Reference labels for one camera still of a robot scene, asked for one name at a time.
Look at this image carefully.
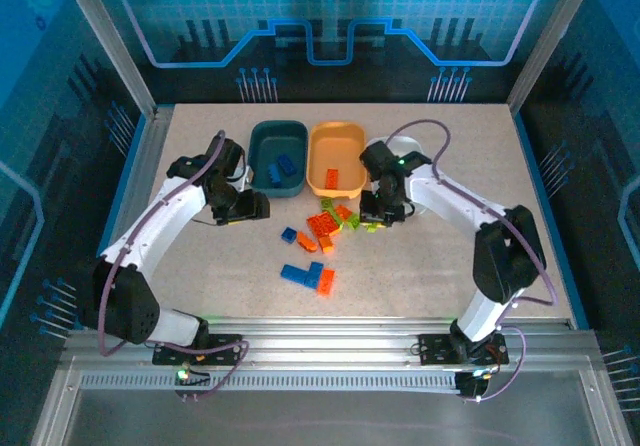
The dark teal plastic container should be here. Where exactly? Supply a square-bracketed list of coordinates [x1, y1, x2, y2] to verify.
[247, 119, 309, 200]

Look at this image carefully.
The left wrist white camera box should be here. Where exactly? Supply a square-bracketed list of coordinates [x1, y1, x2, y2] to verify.
[229, 165, 251, 193]

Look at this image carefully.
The white plastic container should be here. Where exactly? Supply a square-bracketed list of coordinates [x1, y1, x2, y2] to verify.
[367, 135, 436, 217]

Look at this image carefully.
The orange plastic container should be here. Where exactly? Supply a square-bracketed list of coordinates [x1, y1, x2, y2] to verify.
[306, 121, 370, 200]

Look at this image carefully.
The right aluminium frame post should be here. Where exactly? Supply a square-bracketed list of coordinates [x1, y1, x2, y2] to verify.
[506, 0, 604, 116]

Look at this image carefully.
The grey metal front frame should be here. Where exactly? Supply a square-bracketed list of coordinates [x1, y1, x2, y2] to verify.
[29, 355, 634, 446]

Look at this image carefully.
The grey slotted cable duct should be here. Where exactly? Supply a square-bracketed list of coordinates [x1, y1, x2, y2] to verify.
[79, 371, 464, 393]

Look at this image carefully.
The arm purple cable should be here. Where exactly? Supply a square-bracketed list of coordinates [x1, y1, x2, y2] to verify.
[97, 129, 250, 402]
[385, 118, 559, 403]

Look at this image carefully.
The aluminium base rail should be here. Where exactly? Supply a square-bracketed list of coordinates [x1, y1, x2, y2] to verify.
[59, 315, 601, 367]

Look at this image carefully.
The right black controller box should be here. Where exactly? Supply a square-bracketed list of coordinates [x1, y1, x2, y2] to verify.
[453, 369, 494, 401]

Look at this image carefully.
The aluminium side rail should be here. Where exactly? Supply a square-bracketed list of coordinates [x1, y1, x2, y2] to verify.
[109, 104, 175, 257]

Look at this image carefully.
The left black controller board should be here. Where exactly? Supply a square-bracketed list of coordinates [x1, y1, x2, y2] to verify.
[174, 365, 212, 401]

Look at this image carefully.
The blue printed side panel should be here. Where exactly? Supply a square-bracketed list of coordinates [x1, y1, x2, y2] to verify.
[509, 0, 640, 417]
[0, 0, 151, 357]

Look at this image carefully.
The aluminium frame post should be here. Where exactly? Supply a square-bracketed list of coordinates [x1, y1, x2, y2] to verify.
[506, 0, 604, 116]
[53, 0, 160, 118]

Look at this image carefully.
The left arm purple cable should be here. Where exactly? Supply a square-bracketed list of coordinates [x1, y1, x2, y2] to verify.
[97, 129, 250, 402]

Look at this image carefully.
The large orange lego plate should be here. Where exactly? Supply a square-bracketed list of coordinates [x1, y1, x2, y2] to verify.
[306, 212, 341, 240]

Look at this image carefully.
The blue circuit print back panel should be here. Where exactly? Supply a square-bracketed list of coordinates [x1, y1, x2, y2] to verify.
[82, 0, 581, 105]

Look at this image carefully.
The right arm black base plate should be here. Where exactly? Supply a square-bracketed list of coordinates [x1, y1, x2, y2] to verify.
[417, 333, 510, 367]

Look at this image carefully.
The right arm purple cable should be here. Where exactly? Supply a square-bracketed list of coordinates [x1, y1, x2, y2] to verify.
[385, 118, 559, 403]

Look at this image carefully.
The left aluminium frame post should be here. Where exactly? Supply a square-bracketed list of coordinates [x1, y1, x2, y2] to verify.
[53, 0, 160, 118]

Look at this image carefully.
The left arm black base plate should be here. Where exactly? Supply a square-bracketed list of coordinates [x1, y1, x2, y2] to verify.
[152, 334, 244, 367]

